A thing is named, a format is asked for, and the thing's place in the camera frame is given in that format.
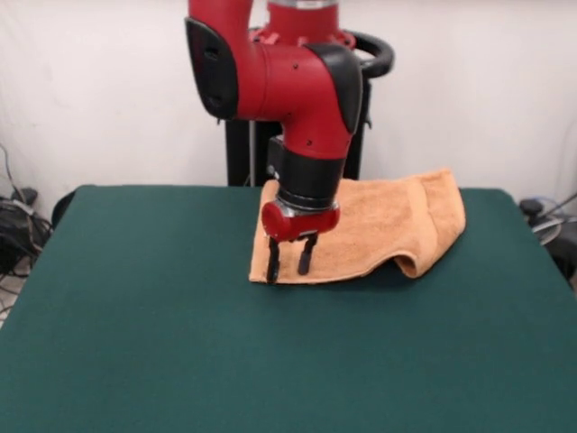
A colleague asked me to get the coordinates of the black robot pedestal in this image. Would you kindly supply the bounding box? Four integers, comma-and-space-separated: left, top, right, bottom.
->
214, 27, 396, 187

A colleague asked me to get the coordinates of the black bulky object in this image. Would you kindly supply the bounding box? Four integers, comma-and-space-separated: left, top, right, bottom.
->
547, 234, 577, 279

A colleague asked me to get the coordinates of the orange terry towel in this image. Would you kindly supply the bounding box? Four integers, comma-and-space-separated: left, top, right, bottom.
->
247, 168, 467, 285

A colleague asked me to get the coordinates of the black cable tangle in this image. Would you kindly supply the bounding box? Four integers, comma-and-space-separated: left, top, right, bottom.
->
0, 143, 54, 279

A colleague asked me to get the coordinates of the dark green table cloth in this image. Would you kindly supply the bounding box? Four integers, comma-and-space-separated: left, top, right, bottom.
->
0, 183, 577, 433

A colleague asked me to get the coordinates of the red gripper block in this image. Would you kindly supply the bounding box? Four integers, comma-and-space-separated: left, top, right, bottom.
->
261, 200, 341, 284

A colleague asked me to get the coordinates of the grey round stand base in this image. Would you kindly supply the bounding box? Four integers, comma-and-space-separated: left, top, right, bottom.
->
531, 215, 563, 247

